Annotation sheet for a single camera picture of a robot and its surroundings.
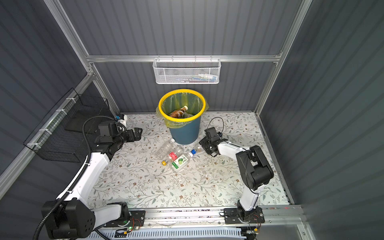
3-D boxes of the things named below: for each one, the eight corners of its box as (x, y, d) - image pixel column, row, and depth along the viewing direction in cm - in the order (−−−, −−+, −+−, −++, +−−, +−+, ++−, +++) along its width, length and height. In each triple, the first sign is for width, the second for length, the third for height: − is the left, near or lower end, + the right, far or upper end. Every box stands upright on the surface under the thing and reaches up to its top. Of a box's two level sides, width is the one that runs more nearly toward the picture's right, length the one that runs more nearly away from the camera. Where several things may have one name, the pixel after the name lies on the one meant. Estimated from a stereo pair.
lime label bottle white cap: (170, 168, 93) (169, 165, 89) (186, 152, 100) (186, 148, 97) (177, 174, 90) (176, 171, 87) (193, 157, 98) (193, 153, 94)
